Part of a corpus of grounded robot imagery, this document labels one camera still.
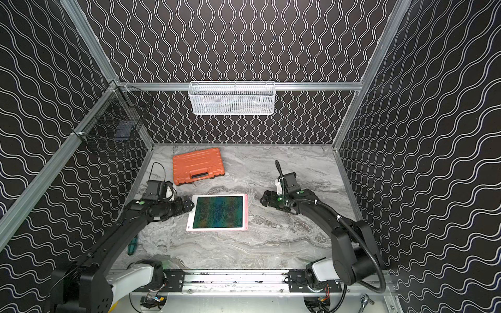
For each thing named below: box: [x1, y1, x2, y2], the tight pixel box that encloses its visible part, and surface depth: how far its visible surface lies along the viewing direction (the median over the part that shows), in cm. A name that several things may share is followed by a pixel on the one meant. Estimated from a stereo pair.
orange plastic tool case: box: [172, 147, 226, 186], surface depth 106 cm
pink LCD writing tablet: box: [185, 193, 249, 232], surface depth 94 cm
